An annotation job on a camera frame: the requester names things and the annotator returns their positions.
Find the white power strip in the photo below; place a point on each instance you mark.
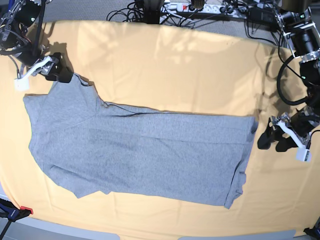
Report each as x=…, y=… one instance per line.
x=185, y=9

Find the black table post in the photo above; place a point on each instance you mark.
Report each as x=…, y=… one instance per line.
x=151, y=10

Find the black clamp right corner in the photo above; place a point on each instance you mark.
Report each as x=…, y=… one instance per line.
x=314, y=232

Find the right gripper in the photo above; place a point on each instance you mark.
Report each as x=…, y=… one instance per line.
x=51, y=67

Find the yellow table cloth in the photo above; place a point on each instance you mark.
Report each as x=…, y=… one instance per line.
x=174, y=69

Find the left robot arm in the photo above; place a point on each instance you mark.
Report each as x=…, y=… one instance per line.
x=297, y=28

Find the grey t-shirt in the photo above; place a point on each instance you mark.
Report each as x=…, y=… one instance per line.
x=85, y=145

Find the black power adapter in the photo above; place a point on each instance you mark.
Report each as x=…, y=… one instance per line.
x=263, y=16

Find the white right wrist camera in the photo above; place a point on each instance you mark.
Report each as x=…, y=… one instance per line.
x=21, y=84

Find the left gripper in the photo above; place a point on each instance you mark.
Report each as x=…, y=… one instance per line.
x=289, y=132

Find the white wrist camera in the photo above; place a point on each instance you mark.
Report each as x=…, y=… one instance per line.
x=21, y=84
x=303, y=155

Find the blue red table clamp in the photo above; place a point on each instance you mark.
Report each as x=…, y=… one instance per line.
x=9, y=211

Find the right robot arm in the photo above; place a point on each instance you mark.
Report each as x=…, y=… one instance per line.
x=20, y=32

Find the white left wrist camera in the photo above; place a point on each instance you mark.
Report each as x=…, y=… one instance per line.
x=303, y=155

